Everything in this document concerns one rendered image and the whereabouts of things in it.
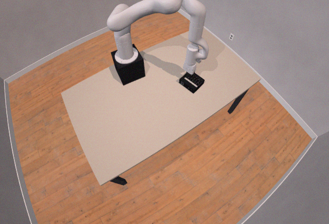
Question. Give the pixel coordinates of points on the black lighting desk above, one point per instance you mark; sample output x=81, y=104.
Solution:
x=192, y=83

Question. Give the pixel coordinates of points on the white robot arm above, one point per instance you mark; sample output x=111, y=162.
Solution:
x=123, y=16

